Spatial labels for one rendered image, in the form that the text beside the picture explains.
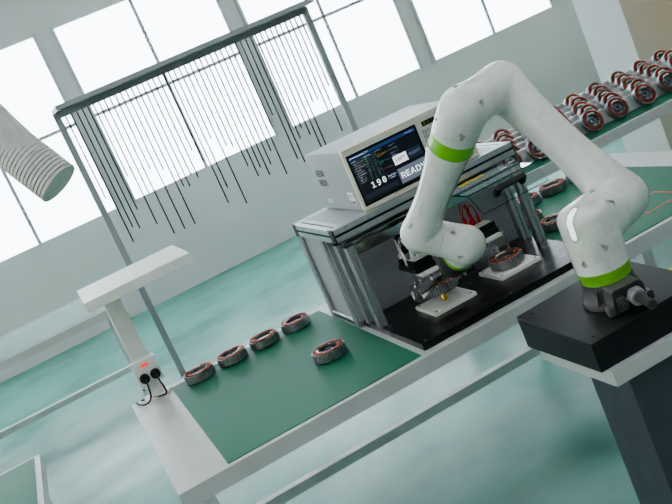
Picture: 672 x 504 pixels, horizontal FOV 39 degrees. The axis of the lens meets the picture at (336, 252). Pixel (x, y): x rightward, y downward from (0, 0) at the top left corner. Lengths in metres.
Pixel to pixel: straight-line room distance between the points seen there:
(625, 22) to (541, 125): 4.38
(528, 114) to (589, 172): 0.20
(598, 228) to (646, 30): 4.66
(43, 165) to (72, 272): 5.75
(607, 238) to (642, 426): 0.46
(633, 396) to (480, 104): 0.77
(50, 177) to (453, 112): 1.59
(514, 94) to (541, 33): 8.29
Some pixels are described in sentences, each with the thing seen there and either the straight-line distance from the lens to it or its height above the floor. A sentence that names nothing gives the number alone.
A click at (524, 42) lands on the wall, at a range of 10.53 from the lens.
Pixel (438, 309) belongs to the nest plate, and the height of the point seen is 0.78.
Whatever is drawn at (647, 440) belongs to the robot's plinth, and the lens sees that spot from 2.38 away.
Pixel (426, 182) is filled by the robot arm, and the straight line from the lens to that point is 2.42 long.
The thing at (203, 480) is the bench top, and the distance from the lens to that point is 2.54.
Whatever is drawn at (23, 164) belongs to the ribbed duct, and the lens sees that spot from 3.39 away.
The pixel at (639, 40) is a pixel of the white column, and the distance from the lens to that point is 6.76.
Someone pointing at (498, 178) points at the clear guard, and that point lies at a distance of 2.90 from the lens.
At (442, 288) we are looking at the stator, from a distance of 2.87.
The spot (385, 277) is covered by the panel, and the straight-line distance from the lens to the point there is 3.12.
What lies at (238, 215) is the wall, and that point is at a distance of 9.27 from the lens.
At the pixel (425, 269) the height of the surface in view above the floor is 0.88.
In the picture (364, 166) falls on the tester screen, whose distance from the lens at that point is 2.94.
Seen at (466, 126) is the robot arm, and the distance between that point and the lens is 2.27.
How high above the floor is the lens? 1.65
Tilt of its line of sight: 12 degrees down
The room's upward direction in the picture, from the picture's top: 24 degrees counter-clockwise
